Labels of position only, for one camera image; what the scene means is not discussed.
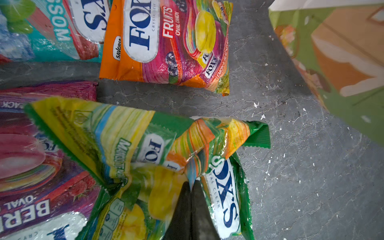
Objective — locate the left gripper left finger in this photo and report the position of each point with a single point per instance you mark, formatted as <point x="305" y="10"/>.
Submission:
<point x="180" y="225"/>

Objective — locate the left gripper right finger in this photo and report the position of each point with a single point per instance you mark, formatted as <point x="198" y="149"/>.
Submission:
<point x="202" y="227"/>

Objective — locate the purple Fox's berries candy bag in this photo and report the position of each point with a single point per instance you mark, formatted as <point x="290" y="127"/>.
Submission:
<point x="44" y="194"/>

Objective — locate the pink Fox's fruit candy bag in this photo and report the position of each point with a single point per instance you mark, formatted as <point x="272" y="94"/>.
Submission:
<point x="184" y="43"/>

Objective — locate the white printed paper bag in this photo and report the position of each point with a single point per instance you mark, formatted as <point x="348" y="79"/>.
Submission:
<point x="338" y="48"/>

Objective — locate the green Fox's mint candy bag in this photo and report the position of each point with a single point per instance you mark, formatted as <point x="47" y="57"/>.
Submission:
<point x="53" y="30"/>

